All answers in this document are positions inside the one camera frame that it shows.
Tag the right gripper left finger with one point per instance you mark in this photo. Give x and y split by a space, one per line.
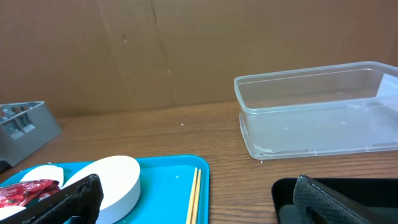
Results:
78 203

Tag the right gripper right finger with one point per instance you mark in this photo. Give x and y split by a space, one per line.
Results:
317 203

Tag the grey dishwasher rack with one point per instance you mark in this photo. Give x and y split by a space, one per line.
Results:
25 128

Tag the large white plate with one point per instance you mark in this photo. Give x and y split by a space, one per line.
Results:
120 181

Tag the black tray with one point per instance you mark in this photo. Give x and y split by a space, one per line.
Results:
379 195

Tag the red snack wrapper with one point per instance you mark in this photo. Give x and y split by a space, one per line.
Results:
22 193

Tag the teal serving tray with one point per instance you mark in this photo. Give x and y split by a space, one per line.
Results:
166 183

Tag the clear plastic bin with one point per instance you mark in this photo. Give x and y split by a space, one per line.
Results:
320 111

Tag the left wooden chopstick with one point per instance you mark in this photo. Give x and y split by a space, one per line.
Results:
192 196

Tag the wooden chopstick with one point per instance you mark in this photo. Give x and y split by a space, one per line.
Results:
192 196
196 199

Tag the right wooden chopstick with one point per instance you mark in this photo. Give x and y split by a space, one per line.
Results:
196 199

